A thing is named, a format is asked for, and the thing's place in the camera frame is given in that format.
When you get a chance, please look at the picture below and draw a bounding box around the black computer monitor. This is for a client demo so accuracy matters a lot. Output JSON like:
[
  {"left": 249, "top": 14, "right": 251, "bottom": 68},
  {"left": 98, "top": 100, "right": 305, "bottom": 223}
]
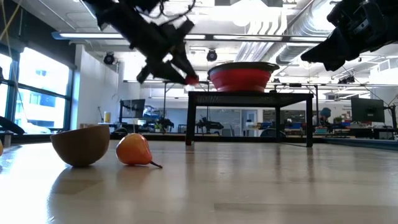
[
  {"left": 351, "top": 96, "right": 386, "bottom": 123},
  {"left": 120, "top": 98, "right": 146, "bottom": 119}
]

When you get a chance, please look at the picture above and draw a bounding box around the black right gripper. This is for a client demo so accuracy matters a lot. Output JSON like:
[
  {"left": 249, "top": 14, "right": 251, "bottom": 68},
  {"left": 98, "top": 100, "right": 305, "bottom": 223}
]
[{"left": 300, "top": 0, "right": 398, "bottom": 72}]

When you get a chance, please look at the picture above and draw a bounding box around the silver ventilation duct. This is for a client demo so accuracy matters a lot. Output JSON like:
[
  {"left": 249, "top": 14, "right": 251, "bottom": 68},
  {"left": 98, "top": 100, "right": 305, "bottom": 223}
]
[{"left": 275, "top": 0, "right": 332, "bottom": 65}]

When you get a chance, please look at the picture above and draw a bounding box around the red collapsible colander bowl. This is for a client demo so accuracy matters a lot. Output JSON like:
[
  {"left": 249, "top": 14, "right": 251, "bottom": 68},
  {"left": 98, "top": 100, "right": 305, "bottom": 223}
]
[{"left": 207, "top": 61, "right": 280, "bottom": 93}]

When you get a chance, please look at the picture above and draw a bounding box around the black office chair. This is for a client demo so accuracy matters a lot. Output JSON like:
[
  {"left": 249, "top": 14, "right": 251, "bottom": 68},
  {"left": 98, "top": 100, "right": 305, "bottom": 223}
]
[{"left": 259, "top": 128, "right": 287, "bottom": 138}]

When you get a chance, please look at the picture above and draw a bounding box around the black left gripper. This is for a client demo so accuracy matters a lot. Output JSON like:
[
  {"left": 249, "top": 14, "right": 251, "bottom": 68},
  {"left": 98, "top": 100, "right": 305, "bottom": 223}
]
[{"left": 129, "top": 20, "right": 200, "bottom": 85}]

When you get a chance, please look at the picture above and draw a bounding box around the black perforated metal shelf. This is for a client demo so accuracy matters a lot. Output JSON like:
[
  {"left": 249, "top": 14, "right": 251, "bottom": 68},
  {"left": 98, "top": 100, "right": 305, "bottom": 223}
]
[{"left": 185, "top": 91, "right": 315, "bottom": 148}]

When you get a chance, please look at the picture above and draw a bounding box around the person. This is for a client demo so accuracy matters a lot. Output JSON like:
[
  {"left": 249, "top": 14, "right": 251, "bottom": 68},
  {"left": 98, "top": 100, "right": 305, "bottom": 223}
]
[{"left": 318, "top": 107, "right": 333, "bottom": 126}]

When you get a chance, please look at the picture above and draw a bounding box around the long ceiling light fixture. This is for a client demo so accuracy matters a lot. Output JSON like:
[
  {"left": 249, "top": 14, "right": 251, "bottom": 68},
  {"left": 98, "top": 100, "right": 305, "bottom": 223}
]
[{"left": 51, "top": 30, "right": 330, "bottom": 44}]

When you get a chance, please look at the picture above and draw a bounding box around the green kiwi half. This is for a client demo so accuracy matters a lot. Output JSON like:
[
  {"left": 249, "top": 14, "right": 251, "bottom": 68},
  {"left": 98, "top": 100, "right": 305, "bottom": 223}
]
[{"left": 49, "top": 124, "right": 111, "bottom": 168}]

